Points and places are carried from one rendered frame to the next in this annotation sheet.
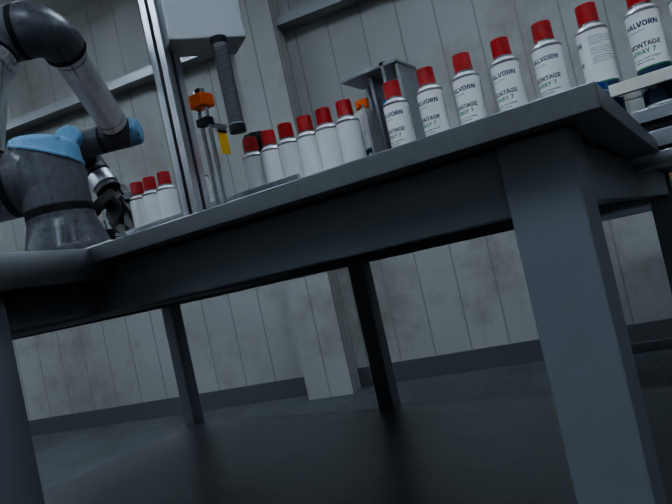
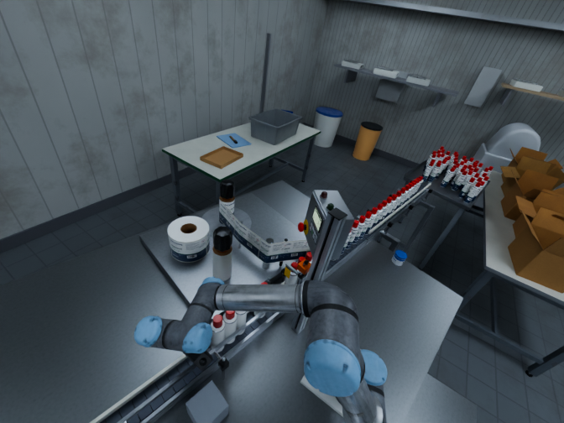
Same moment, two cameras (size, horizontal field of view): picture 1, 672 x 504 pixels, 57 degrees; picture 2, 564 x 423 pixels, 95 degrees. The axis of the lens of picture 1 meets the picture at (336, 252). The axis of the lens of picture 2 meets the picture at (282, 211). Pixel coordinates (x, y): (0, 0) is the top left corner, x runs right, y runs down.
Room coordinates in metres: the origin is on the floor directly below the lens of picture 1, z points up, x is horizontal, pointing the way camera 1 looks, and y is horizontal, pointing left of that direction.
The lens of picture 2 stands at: (1.41, 0.94, 1.95)
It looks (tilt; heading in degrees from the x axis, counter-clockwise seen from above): 37 degrees down; 277
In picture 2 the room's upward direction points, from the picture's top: 11 degrees clockwise
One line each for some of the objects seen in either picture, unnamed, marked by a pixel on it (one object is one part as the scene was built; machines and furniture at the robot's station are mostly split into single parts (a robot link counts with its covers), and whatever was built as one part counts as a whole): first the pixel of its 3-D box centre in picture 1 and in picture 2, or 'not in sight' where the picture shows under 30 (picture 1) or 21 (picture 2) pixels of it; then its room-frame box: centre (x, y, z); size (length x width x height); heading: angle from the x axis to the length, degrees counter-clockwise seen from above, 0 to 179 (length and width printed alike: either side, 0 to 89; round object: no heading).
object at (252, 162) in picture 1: (258, 180); (290, 279); (1.42, 0.14, 0.98); 0.05 x 0.05 x 0.20
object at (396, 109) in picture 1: (401, 131); not in sight; (1.22, -0.18, 0.98); 0.05 x 0.05 x 0.20
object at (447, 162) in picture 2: not in sight; (456, 169); (0.09, -1.81, 0.98); 0.57 x 0.46 x 0.21; 148
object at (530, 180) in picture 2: not in sight; (531, 199); (-0.50, -1.54, 0.97); 0.45 x 0.44 x 0.37; 163
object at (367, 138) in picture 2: not in sight; (366, 141); (0.73, -4.06, 0.31); 0.41 x 0.40 x 0.63; 70
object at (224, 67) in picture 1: (228, 84); not in sight; (1.31, 0.15, 1.18); 0.04 x 0.04 x 0.21
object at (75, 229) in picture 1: (65, 236); not in sight; (1.08, 0.46, 0.90); 0.15 x 0.15 x 0.10
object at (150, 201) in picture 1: (156, 215); (229, 325); (1.60, 0.44, 0.98); 0.05 x 0.05 x 0.20
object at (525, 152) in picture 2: not in sight; (524, 169); (-0.85, -2.38, 0.97); 0.45 x 0.40 x 0.37; 162
